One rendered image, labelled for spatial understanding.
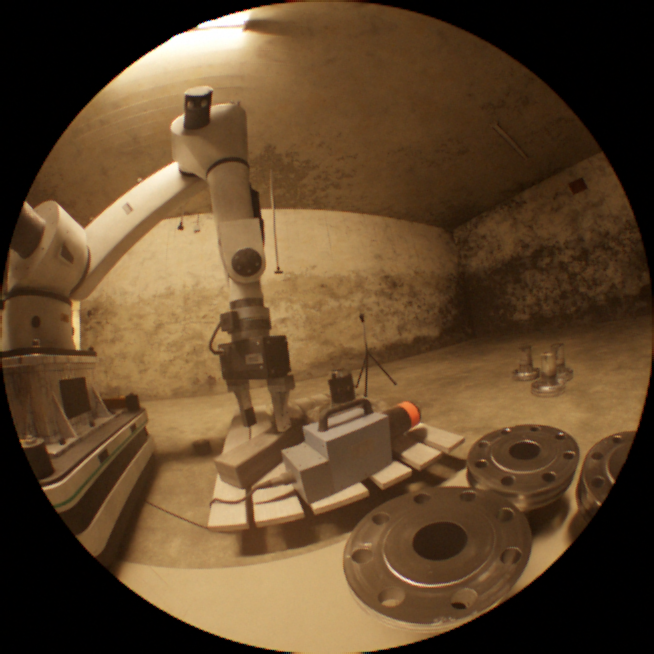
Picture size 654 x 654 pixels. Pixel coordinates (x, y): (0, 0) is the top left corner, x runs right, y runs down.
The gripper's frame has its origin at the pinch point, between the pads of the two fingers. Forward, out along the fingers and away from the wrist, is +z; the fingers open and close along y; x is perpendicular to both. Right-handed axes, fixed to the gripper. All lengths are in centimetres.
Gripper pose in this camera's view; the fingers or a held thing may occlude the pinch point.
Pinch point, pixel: (264, 418)
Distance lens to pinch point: 82.7
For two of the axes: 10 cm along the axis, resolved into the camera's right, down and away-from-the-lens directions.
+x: 3.9, 0.0, 9.2
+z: 1.5, 9.9, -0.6
